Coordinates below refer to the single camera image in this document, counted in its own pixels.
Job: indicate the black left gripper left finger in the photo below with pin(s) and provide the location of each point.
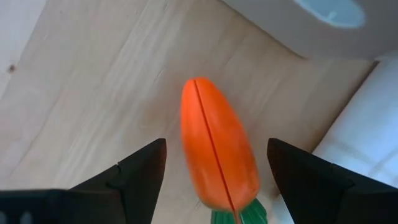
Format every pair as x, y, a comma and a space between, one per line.
140, 180

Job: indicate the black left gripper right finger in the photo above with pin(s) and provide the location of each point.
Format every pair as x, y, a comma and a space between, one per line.
311, 180

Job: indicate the orange toy carrot green top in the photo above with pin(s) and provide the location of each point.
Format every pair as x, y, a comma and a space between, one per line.
217, 140

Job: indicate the white plaid kitchen towel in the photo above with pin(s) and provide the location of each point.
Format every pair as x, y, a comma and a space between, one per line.
367, 130

